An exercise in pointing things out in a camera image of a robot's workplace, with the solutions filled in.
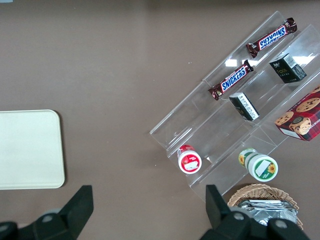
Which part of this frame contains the red plaid cookie box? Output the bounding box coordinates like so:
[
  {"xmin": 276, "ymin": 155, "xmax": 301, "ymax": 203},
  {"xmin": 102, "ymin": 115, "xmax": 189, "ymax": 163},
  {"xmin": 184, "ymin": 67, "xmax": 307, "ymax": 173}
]
[{"xmin": 274, "ymin": 85, "xmax": 320, "ymax": 142}]

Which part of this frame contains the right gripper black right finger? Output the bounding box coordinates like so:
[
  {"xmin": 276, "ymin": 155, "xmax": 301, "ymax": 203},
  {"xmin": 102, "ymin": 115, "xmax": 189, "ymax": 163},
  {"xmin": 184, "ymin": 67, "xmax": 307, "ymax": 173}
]
[{"xmin": 201, "ymin": 184, "xmax": 315, "ymax": 240}]

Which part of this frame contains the green lidded sunflower jar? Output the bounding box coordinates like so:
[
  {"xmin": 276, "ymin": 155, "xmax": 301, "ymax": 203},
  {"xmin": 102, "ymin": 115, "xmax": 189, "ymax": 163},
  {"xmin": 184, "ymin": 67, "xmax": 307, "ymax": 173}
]
[{"xmin": 237, "ymin": 148, "xmax": 279, "ymax": 182}]

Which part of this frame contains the light wicker basket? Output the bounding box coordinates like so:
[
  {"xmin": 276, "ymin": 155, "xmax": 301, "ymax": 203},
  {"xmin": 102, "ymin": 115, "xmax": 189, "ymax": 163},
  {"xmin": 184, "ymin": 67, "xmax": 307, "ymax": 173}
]
[{"xmin": 227, "ymin": 183, "xmax": 305, "ymax": 231}]

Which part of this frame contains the clear acrylic tiered stand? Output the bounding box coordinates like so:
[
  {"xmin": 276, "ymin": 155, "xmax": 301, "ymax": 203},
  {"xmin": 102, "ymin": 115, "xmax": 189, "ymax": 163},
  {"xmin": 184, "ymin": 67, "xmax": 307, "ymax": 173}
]
[{"xmin": 149, "ymin": 10, "xmax": 320, "ymax": 198}]

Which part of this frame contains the cream plastic tray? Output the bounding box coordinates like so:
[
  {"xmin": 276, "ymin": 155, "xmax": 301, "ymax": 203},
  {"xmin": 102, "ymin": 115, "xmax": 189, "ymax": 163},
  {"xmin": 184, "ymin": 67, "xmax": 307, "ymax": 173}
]
[{"xmin": 0, "ymin": 109, "xmax": 66, "ymax": 190}]

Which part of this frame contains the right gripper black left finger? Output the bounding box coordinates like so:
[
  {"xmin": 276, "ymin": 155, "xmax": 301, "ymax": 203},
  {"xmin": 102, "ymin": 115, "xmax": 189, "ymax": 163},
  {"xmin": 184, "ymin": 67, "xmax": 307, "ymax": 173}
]
[{"xmin": 0, "ymin": 184, "xmax": 95, "ymax": 240}]

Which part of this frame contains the small black carton box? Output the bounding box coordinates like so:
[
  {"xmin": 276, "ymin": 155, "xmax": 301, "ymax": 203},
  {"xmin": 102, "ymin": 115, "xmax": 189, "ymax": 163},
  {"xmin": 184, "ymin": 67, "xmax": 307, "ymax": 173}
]
[
  {"xmin": 268, "ymin": 52, "xmax": 308, "ymax": 84},
  {"xmin": 228, "ymin": 91, "xmax": 260, "ymax": 122}
]

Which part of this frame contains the snickers chocolate bar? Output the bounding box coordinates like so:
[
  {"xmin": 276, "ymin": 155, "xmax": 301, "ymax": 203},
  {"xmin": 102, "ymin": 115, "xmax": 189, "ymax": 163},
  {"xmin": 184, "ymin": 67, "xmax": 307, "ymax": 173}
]
[
  {"xmin": 245, "ymin": 17, "xmax": 298, "ymax": 59},
  {"xmin": 208, "ymin": 59, "xmax": 255, "ymax": 101}
]

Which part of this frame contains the red lidded jar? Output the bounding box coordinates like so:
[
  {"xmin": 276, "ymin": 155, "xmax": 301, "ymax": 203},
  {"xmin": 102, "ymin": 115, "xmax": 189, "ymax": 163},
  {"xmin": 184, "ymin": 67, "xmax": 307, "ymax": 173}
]
[{"xmin": 176, "ymin": 144, "xmax": 203, "ymax": 174}]

